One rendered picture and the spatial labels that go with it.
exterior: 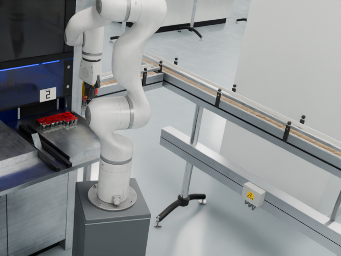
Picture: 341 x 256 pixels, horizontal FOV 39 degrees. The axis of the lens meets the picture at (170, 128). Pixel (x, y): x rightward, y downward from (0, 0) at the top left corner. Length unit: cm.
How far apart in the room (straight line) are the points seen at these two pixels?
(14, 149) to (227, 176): 127
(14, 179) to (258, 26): 192
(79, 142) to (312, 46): 155
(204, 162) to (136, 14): 158
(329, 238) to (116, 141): 132
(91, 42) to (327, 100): 162
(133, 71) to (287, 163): 191
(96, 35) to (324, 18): 151
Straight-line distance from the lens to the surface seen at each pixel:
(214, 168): 291
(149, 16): 155
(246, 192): 274
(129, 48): 157
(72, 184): 270
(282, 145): 254
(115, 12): 151
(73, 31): 188
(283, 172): 336
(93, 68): 198
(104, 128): 166
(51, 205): 268
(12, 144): 220
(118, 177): 179
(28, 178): 197
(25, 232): 269
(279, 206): 271
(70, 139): 224
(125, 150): 174
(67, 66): 234
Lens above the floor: 198
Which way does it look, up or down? 27 degrees down
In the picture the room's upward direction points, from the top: 9 degrees clockwise
